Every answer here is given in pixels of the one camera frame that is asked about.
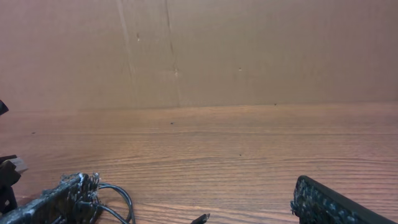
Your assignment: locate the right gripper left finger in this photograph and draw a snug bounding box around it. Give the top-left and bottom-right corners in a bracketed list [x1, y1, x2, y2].
[1, 172, 100, 224]

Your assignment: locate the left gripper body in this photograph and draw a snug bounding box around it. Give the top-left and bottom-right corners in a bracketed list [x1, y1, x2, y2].
[0, 99, 29, 215]

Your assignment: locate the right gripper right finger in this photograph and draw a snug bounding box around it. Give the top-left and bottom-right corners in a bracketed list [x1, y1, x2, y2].
[290, 175, 397, 224]

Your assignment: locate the black USB cable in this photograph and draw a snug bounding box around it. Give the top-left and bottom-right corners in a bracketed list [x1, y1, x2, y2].
[93, 182, 211, 224]

